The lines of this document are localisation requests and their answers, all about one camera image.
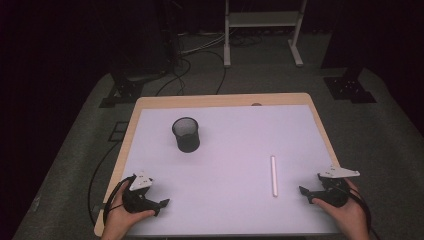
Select white pen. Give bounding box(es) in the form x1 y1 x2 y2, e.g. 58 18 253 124
270 155 279 198

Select black stand base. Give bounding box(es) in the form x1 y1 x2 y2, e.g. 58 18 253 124
98 64 146 109

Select black floor cable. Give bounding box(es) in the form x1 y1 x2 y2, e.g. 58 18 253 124
181 49 228 96
154 57 192 98
87 139 122 228

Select right hand-held gripper cable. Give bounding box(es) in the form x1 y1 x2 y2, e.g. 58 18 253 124
346 186 382 240

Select black tape floor outline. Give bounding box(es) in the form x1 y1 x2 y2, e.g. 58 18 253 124
107 120 130 143

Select black mesh pen holder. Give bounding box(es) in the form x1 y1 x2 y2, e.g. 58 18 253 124
171 116 201 154

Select left hand-held gripper cable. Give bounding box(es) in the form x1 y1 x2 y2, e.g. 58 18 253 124
102 175 135 228

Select wooden table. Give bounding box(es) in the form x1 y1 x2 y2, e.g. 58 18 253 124
93 92 342 239

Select white table mat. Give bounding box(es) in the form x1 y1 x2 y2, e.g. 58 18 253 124
121 104 341 236

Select white floor cables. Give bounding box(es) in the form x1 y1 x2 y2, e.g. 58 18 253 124
179 32 231 56

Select hand-held gripper cable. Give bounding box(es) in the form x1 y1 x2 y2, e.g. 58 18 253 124
346 186 382 240
102 175 135 228

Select person's right hand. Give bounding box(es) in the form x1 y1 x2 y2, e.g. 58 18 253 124
311 177 370 240

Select person's left hand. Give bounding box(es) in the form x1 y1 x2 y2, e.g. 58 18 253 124
100 181 156 240

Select white metal stand frame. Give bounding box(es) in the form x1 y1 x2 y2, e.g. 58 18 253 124
223 0 308 68

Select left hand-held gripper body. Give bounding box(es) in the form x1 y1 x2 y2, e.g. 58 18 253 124
121 171 163 215

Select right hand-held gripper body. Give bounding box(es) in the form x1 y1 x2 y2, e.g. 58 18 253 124
317 165 361 209

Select black floor plate stand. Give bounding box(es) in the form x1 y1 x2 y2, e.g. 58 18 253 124
322 66 378 105

